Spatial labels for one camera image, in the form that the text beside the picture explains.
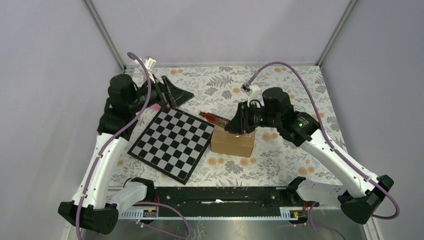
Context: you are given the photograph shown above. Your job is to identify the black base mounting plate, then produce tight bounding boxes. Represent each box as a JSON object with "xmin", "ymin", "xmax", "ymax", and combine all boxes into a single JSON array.
[{"xmin": 143, "ymin": 186, "xmax": 313, "ymax": 219}]

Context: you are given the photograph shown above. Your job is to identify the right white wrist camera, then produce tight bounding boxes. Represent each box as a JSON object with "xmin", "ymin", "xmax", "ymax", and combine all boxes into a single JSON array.
[{"xmin": 241, "ymin": 82, "xmax": 262, "ymax": 107}]

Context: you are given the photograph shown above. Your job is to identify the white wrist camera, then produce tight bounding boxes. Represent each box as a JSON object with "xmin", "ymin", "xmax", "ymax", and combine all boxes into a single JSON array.
[
  {"xmin": 142, "ymin": 57, "xmax": 156, "ymax": 81},
  {"xmin": 241, "ymin": 82, "xmax": 262, "ymax": 107}
]

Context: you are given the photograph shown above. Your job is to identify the floral patterned table mat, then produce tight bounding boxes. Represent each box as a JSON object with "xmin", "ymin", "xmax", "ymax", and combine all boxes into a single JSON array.
[{"xmin": 109, "ymin": 65, "xmax": 347, "ymax": 188}]

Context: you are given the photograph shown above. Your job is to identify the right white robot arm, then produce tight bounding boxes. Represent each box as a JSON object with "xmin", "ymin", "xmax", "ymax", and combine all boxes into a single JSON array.
[{"xmin": 224, "ymin": 87, "xmax": 394, "ymax": 225}]

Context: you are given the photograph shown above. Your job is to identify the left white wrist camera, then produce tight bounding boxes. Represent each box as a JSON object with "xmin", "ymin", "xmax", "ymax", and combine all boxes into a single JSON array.
[{"xmin": 142, "ymin": 57, "xmax": 156, "ymax": 81}]

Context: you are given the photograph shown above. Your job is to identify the right aluminium corner post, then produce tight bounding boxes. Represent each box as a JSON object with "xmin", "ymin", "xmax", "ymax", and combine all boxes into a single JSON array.
[{"xmin": 315, "ymin": 0, "xmax": 358, "ymax": 67}]

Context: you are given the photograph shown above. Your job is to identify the red black utility knife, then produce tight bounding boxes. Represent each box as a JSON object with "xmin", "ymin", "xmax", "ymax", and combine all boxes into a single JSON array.
[{"xmin": 199, "ymin": 111, "xmax": 230, "ymax": 128}]

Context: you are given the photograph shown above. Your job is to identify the white slotted cable duct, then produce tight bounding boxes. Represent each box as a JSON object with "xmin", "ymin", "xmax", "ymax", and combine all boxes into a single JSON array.
[{"xmin": 117, "ymin": 207, "xmax": 299, "ymax": 221}]

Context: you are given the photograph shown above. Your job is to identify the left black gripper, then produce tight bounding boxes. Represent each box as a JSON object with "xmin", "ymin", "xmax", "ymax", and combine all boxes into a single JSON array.
[{"xmin": 129, "ymin": 73, "xmax": 195, "ymax": 113}]

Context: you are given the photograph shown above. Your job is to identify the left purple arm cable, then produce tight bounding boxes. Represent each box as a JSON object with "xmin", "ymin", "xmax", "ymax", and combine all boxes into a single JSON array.
[{"xmin": 75, "ymin": 51, "xmax": 190, "ymax": 240}]

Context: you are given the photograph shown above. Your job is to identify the left aluminium corner post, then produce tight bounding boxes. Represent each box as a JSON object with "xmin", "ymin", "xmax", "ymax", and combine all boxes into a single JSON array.
[{"xmin": 82, "ymin": 0, "xmax": 126, "ymax": 72}]

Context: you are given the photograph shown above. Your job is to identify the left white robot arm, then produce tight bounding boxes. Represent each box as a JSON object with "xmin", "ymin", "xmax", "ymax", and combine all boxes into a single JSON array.
[{"xmin": 58, "ymin": 73, "xmax": 194, "ymax": 239}]

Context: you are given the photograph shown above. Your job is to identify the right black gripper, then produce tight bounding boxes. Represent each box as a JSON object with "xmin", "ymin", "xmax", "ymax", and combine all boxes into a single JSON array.
[{"xmin": 224, "ymin": 100, "xmax": 281, "ymax": 134}]

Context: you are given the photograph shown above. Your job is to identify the black white checkerboard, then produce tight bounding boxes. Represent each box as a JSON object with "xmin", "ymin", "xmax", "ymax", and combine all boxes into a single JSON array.
[{"xmin": 128, "ymin": 107, "xmax": 214, "ymax": 185}]

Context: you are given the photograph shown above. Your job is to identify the pink triangular block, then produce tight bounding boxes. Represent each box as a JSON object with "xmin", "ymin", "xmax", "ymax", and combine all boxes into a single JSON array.
[{"xmin": 149, "ymin": 104, "xmax": 162, "ymax": 112}]

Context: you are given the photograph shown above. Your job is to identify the brown cardboard express box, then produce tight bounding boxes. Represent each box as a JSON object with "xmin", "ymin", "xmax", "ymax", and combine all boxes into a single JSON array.
[{"xmin": 210, "ymin": 126, "xmax": 256, "ymax": 158}]

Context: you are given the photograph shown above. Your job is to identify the aluminium corner post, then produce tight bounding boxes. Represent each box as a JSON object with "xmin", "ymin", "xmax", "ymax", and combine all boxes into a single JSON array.
[
  {"xmin": 82, "ymin": 0, "xmax": 126, "ymax": 72},
  {"xmin": 315, "ymin": 0, "xmax": 358, "ymax": 67}
]

